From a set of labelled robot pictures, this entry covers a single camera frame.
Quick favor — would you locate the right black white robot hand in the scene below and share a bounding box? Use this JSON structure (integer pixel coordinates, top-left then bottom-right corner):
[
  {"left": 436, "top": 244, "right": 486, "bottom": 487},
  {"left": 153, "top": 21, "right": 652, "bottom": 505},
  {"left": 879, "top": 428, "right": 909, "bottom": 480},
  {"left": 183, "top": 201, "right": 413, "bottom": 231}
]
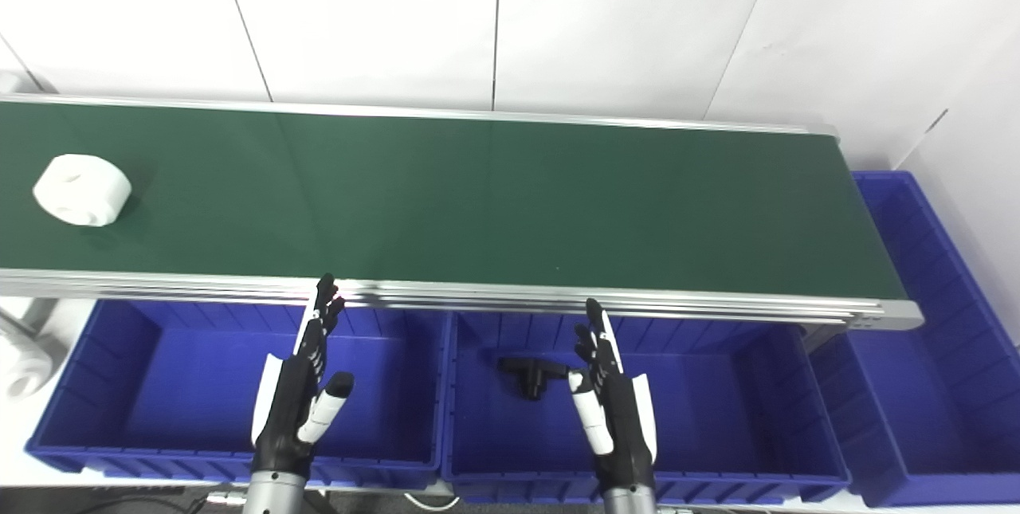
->
[{"left": 567, "top": 299, "right": 659, "bottom": 491}]

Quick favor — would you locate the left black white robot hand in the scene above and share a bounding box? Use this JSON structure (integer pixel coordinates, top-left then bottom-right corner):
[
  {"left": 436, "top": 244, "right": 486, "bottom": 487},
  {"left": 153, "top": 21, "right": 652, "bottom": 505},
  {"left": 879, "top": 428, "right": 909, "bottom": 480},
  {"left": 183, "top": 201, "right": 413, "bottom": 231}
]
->
[{"left": 251, "top": 275, "right": 355, "bottom": 479}]

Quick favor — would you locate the white cylindrical plastic part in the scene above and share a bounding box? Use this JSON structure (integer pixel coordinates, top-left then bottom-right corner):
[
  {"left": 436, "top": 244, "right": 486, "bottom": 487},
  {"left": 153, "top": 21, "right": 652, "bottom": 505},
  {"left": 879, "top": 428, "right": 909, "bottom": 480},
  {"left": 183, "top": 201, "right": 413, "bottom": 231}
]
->
[{"left": 32, "top": 154, "right": 133, "bottom": 228}]

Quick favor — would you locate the blue plastic bin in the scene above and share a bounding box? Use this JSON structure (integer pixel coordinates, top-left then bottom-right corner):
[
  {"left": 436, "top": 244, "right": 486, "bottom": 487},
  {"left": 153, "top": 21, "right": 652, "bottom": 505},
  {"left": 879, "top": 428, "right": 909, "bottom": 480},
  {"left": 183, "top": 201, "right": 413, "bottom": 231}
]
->
[
  {"left": 24, "top": 299, "right": 449, "bottom": 492},
  {"left": 809, "top": 171, "right": 1020, "bottom": 508},
  {"left": 441, "top": 311, "right": 852, "bottom": 505}
]

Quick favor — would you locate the black T-shaped part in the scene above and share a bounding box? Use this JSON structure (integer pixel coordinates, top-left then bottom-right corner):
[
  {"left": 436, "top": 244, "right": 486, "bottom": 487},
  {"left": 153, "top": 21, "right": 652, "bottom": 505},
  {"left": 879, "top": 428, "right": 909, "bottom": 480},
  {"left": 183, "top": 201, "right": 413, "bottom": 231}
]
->
[{"left": 498, "top": 357, "right": 569, "bottom": 402}]

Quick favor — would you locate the green conveyor belt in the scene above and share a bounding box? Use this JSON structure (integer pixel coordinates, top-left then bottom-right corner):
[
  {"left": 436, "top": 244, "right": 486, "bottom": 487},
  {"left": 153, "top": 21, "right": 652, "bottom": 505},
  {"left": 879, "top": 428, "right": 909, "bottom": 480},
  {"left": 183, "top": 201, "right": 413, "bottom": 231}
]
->
[{"left": 0, "top": 72, "right": 925, "bottom": 332}]

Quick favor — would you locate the white conveyor support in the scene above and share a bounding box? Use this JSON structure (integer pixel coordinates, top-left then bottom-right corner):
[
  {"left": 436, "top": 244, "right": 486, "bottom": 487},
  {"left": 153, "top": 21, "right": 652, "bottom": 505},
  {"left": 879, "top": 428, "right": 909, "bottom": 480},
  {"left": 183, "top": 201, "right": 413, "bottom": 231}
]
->
[{"left": 0, "top": 297, "right": 74, "bottom": 400}]

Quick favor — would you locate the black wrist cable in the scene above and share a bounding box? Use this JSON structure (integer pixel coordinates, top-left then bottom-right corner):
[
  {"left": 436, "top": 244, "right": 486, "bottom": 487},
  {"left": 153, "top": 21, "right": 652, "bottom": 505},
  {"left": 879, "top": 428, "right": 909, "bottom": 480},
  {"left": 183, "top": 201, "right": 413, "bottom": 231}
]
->
[{"left": 80, "top": 486, "right": 248, "bottom": 514}]

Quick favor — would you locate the white cable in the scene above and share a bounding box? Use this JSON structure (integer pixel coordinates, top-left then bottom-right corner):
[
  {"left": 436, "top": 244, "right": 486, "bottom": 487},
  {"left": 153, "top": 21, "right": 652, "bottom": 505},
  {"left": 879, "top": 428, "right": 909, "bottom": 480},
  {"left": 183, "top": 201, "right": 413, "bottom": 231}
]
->
[{"left": 402, "top": 492, "right": 463, "bottom": 512}]

